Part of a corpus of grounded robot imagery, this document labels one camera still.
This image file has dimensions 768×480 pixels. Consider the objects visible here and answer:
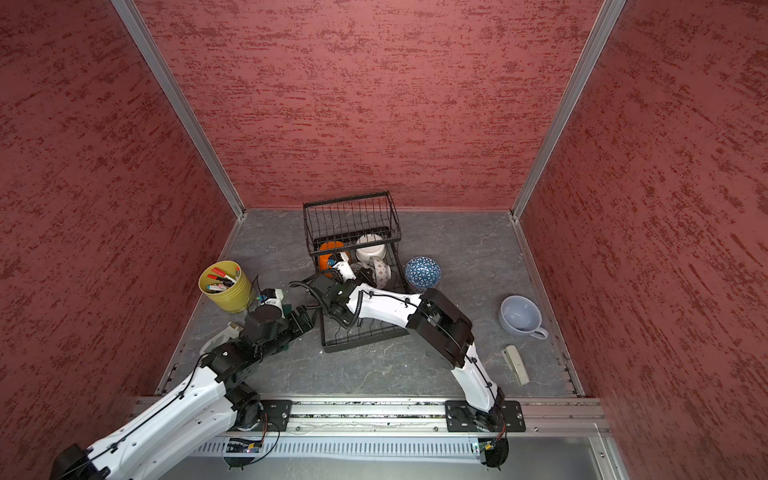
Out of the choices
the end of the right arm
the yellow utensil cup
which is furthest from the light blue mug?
the yellow utensil cup

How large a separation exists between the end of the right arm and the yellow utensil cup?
0.30m

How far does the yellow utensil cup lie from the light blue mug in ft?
2.57

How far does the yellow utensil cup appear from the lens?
0.84m

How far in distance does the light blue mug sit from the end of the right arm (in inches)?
19.0

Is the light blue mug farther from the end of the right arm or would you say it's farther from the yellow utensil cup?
the yellow utensil cup

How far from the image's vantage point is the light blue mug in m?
0.85

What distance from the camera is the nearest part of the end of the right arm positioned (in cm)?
63
